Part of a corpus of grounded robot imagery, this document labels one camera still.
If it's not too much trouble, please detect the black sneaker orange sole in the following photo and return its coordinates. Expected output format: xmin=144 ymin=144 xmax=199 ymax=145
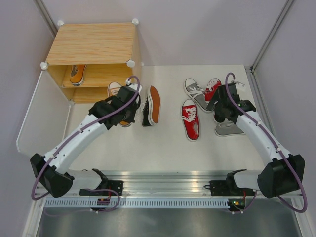
xmin=142 ymin=85 xmax=161 ymax=127

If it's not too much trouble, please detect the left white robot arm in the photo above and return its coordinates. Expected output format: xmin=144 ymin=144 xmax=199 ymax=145
xmin=30 ymin=83 xmax=142 ymax=198

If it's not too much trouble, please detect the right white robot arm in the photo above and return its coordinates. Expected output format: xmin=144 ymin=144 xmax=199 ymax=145
xmin=208 ymin=83 xmax=305 ymax=198

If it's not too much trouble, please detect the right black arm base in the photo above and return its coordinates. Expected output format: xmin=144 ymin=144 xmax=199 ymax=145
xmin=204 ymin=169 xmax=256 ymax=214

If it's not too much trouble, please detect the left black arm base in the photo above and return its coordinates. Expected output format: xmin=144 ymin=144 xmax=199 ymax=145
xmin=79 ymin=180 xmax=123 ymax=207

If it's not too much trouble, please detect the wooden two-shelf shoe cabinet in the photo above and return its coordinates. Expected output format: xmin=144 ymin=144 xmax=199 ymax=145
xmin=40 ymin=18 xmax=142 ymax=103

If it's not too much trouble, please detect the grey sneaker back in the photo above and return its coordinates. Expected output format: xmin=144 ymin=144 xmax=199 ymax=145
xmin=184 ymin=78 xmax=212 ymax=113

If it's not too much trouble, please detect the grey sneaker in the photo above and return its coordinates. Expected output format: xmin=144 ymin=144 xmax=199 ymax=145
xmin=215 ymin=121 xmax=244 ymax=137
xmin=184 ymin=78 xmax=212 ymax=113

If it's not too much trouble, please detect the grey sneaker right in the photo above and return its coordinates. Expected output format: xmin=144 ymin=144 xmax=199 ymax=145
xmin=215 ymin=121 xmax=244 ymax=137

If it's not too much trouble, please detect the red sneaker back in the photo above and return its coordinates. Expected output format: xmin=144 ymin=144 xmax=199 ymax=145
xmin=205 ymin=78 xmax=222 ymax=103

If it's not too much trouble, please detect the red sneaker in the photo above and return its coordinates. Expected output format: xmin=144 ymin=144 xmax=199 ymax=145
xmin=205 ymin=78 xmax=222 ymax=103
xmin=181 ymin=99 xmax=200 ymax=141

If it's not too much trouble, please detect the red sneaker front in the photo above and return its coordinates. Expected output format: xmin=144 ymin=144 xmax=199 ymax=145
xmin=181 ymin=99 xmax=200 ymax=141

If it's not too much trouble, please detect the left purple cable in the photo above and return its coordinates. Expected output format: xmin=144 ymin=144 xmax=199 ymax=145
xmin=31 ymin=76 xmax=143 ymax=218

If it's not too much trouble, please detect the purple cable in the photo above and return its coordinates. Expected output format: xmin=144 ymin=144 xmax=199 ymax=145
xmin=226 ymin=72 xmax=308 ymax=215
xmin=31 ymin=76 xmax=143 ymax=218

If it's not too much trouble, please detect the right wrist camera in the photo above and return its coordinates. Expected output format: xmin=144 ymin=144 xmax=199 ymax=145
xmin=234 ymin=81 xmax=247 ymax=93

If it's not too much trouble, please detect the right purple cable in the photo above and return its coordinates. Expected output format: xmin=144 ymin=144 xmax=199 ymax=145
xmin=226 ymin=72 xmax=308 ymax=215

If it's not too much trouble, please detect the right aluminium frame post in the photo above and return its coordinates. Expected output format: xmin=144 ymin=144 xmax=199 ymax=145
xmin=245 ymin=0 xmax=297 ymax=141

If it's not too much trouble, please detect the aluminium frame post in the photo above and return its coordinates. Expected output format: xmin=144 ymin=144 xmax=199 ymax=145
xmin=245 ymin=0 xmax=297 ymax=141
xmin=33 ymin=0 xmax=58 ymax=37

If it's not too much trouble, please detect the aluminium mounting rail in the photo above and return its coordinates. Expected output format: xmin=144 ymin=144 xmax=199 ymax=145
xmin=34 ymin=172 xmax=304 ymax=200

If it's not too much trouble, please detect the left aluminium frame post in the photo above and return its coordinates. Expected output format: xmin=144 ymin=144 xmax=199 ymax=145
xmin=33 ymin=0 xmax=58 ymax=37

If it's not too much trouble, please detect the white slotted cable duct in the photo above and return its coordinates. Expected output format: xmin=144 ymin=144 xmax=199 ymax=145
xmin=44 ymin=198 xmax=230 ymax=209

